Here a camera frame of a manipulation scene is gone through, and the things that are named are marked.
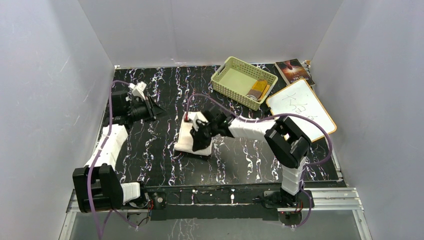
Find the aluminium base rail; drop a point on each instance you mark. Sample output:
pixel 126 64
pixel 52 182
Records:
pixel 265 196

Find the dark cover book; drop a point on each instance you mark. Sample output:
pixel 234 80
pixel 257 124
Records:
pixel 293 70

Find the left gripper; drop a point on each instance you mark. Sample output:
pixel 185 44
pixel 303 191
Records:
pixel 154 110

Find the cream white towel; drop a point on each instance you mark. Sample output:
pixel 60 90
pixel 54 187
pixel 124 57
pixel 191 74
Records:
pixel 185 140

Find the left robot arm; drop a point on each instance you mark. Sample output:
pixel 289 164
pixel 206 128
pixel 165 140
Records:
pixel 96 183

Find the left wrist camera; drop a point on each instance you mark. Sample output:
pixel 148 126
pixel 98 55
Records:
pixel 137 90

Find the brown and yellow towel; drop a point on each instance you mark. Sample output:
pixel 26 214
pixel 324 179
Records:
pixel 258 90

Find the light green plastic basket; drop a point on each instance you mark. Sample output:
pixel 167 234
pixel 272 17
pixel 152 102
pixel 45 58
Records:
pixel 235 78

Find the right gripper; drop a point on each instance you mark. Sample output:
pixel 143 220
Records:
pixel 199 141

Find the whiteboard with wooden frame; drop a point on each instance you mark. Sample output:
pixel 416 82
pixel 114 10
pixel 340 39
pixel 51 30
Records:
pixel 299 98

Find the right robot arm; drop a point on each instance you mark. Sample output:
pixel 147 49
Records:
pixel 286 140

